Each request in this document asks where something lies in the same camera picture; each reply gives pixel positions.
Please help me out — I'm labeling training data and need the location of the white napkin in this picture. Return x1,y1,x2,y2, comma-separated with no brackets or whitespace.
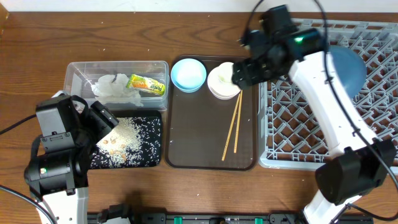
91,73,144,107

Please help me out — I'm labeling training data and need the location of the rice food waste pile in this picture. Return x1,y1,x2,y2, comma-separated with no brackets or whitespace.
93,116,161,167

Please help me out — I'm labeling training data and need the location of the cream cup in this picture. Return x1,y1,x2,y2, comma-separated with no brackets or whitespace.
218,62,234,83

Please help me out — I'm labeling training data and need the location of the green orange snack wrapper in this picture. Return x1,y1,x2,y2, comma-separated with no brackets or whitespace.
126,74,165,96

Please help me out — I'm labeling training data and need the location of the wooden chopstick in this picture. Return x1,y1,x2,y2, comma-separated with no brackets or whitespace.
234,91,243,154
221,93,241,161

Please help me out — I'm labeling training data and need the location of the dark blue plate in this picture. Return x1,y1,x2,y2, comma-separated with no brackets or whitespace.
329,45,367,98

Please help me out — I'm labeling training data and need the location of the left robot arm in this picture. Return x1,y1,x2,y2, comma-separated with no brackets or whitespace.
24,91,119,223

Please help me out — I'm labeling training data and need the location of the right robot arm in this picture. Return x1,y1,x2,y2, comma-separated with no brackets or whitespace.
231,5,397,223

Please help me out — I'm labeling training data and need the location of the grey dishwasher rack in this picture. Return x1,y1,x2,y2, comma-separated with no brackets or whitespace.
257,21,397,171

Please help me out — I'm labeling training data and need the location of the black rectangular bin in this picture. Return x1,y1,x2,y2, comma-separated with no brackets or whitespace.
90,110,163,170

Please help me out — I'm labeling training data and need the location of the clear plastic bin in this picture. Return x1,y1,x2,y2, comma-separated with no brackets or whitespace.
64,60,169,111

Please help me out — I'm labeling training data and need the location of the light blue bowl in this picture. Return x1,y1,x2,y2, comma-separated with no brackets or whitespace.
170,58,207,93

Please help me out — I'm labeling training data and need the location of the brown plastic tray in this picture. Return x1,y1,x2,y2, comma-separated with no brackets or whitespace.
164,55,258,172

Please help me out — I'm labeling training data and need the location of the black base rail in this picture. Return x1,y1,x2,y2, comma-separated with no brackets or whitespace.
87,204,306,224

